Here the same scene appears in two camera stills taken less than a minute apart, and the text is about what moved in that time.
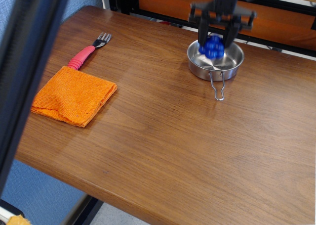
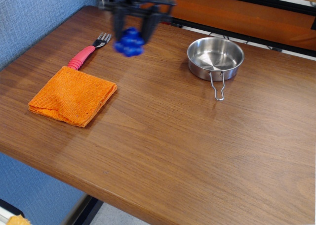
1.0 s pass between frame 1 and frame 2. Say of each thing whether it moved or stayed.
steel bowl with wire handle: stayed
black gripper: moved
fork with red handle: stayed
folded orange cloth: stayed
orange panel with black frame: stayed
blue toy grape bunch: moved
